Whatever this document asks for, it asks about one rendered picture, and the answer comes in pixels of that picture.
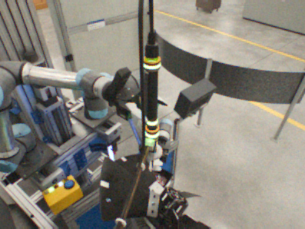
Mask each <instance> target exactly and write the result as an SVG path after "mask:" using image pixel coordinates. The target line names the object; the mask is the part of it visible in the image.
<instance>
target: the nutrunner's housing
mask: <svg viewBox="0 0 305 229"><path fill-rule="evenodd" d="M144 51H145V53H144V56H145V58H157V57H159V46H158V45H157V42H155V32H148V43H147V44H146V45H145V47H144Z"/></svg>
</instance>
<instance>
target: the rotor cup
mask: <svg viewBox="0 0 305 229"><path fill-rule="evenodd" d="M165 194H167V196H166V197H165V199H164V200H162V198H163V197H164V196H165ZM175 195H177V196H178V197H176V196H175ZM180 206H182V207H181V209H180V210H179V211H178V212H176V211H177V209H178V208H179V207H180ZM188 206H189V203H188V201H187V200H186V198H185V197H184V196H183V195H182V194H181V193H179V192H178V191H177V190H175V189H174V188H172V187H165V188H164V190H163V191H162V192H161V193H160V194H159V205H158V210H157V217H150V216H148V218H149V219H150V221H151V222H152V223H153V224H154V225H155V226H156V227H157V228H159V229H172V226H171V208H172V209H174V211H175V213H176V215H177V216H178V217H179V218H180V217H181V215H182V214H183V213H184V212H185V211H186V209H187V207H188Z"/></svg>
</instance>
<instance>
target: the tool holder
mask: <svg viewBox="0 0 305 229"><path fill-rule="evenodd" d="M146 145H149V147H150V149H149V152H148V157H147V159H148V160H151V161H154V160H157V159H159V158H160V157H161V155H162V149H161V146H160V145H157V144H155V140H152V142H151V144H148V138H145V147H146ZM156 147H157V152H156V153H155V149H156Z"/></svg>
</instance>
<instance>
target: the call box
mask: <svg viewBox="0 0 305 229"><path fill-rule="evenodd" d="M68 180H69V181H70V180H71V181H73V185H72V187H70V188H66V187H65V183H66V182H65V180H64V179H63V180H62V181H61V182H62V183H63V185H61V186H60V187H59V185H58V183H57V185H58V188H57V189H55V188H54V186H52V187H53V188H54V190H53V191H51V192H50V191H49V189H47V190H46V191H48V192H49V193H48V194H45V191H43V192H42V195H43V196H44V198H45V200H46V202H47V204H48V206H49V207H50V209H51V211H52V213H54V215H56V214H58V213H59V212H60V211H62V210H64V209H65V208H66V207H68V206H70V205H71V204H73V203H74V202H76V201H78V199H80V198H82V197H84V195H83V194H82V191H81V189H80V186H79V185H78V183H77V182H76V180H75V179H74V178H73V177H72V176H68Z"/></svg>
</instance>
